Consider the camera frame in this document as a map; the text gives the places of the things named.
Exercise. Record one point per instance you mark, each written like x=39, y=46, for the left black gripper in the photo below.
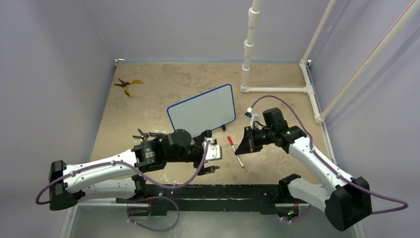
x=200, y=139

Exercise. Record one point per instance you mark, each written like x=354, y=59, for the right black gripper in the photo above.
x=248, y=144

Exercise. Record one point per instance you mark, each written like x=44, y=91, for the blue framed whiteboard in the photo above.
x=206, y=111

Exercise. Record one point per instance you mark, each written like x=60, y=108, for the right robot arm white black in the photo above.
x=345, y=200

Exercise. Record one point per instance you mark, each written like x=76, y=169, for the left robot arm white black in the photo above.
x=122, y=176

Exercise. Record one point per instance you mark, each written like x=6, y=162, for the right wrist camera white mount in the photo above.
x=253, y=118

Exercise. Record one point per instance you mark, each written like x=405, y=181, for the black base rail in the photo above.
x=262, y=198

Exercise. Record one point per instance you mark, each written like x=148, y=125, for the black handled cutters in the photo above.
x=146, y=135

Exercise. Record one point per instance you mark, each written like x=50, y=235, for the yellow handled pliers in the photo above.
x=125, y=84

